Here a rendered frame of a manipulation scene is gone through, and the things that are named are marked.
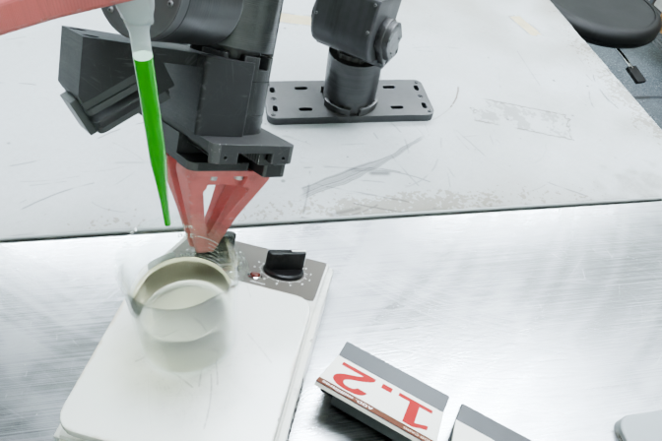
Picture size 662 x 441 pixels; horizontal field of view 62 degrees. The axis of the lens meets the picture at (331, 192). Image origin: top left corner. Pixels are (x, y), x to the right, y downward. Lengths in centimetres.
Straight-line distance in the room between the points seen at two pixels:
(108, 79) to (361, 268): 28
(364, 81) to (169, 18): 35
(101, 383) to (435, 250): 32
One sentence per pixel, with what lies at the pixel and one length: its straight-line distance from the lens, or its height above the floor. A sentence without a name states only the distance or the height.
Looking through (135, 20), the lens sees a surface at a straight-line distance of 21.
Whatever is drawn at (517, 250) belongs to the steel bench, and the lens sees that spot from 57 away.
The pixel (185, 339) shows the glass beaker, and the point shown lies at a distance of 31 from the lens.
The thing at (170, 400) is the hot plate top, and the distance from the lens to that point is 35.
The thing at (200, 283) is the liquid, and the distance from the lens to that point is 34.
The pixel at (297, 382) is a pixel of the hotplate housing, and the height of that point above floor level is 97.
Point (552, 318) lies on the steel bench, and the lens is 54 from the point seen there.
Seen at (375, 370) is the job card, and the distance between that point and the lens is 46.
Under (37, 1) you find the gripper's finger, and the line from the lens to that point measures 21.
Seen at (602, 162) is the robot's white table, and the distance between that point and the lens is 72.
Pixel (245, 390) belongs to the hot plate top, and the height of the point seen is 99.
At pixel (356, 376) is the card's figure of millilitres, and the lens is 44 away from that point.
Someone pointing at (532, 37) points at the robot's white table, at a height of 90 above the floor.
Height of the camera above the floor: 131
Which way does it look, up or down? 46 degrees down
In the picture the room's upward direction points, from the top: 9 degrees clockwise
